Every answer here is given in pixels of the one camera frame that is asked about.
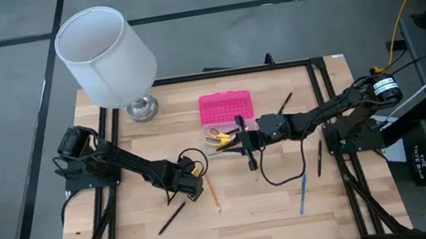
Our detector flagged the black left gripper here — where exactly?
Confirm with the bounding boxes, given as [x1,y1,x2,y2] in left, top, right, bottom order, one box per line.
[159,155,207,208]

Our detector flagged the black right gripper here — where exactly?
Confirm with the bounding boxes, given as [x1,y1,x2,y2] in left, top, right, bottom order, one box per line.
[203,107,298,179]

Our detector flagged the orange pencil with red eraser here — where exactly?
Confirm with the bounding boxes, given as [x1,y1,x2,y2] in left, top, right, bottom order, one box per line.
[203,173,223,215]

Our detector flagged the yellow handled scissors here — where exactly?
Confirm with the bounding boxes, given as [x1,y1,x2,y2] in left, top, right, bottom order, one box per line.
[202,123,239,148]

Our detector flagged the black pen with white print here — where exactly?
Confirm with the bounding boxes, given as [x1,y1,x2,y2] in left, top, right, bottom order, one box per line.
[153,200,192,236]

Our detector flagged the clear plastic supply box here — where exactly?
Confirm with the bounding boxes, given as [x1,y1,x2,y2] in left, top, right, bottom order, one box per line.
[200,115,263,159]

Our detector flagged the blue pen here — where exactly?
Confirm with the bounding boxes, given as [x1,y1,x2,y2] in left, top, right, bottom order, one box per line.
[293,171,313,216]

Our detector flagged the pink plastic pencil box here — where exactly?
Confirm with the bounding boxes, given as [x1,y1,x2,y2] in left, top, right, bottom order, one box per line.
[196,87,256,128]

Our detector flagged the white shade metal table lamp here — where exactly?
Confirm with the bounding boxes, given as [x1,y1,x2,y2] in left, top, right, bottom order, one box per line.
[49,0,166,134]

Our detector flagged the left wrist camera cable loop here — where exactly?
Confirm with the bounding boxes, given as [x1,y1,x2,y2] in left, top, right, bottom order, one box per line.
[175,145,212,182]

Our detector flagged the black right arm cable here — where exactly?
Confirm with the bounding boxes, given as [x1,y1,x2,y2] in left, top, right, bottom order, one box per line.
[253,118,324,189]

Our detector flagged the black aluminium table frame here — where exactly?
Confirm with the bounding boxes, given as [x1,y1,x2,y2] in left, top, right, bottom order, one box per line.
[0,27,426,239]

